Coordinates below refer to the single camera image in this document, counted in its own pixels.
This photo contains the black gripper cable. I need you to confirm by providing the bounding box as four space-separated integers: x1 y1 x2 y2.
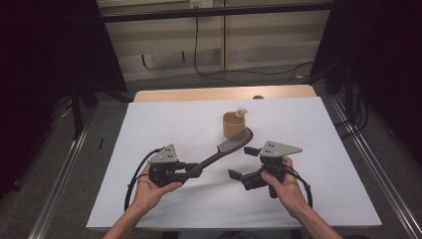
281 164 315 209
123 147 164 212

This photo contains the dark grey hairbrush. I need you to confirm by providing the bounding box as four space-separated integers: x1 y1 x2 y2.
190 126 255 177

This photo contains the long black floor cable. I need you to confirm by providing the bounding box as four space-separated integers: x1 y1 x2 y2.
193 15 316 87

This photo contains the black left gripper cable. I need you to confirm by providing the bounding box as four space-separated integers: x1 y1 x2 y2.
123 147 164 212

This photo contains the white table mat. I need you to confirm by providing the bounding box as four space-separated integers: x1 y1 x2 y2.
86 96 383 231

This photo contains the tan cup with figurine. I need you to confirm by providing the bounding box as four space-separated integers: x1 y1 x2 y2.
222 107 250 140

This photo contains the person's right hand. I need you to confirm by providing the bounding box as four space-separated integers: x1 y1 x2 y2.
260 155 309 219

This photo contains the person's left hand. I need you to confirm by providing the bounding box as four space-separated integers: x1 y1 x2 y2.
131 163 184 214

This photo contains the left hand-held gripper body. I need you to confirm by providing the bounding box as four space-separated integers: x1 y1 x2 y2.
147 142 191 188

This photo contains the light wooden table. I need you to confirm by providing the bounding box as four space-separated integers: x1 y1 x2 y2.
132 84 318 104

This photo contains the black metal stand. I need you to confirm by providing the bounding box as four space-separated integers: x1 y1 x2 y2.
68 78 133 141
326 63 357 124

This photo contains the metal floor rail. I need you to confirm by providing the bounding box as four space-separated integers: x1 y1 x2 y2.
328 95 422 239
27 111 98 239

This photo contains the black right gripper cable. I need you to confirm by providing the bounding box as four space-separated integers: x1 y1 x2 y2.
281 164 315 209

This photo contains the bundle of black floor cables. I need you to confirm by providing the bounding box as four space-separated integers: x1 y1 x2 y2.
332 87 370 139

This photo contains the black curtain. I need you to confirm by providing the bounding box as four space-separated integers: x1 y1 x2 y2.
310 0 422 165
0 0 129 200

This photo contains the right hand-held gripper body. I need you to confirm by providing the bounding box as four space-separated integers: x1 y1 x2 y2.
241 140 304 200

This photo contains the black horizontal bar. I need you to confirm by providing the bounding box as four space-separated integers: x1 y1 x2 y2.
99 2 334 24

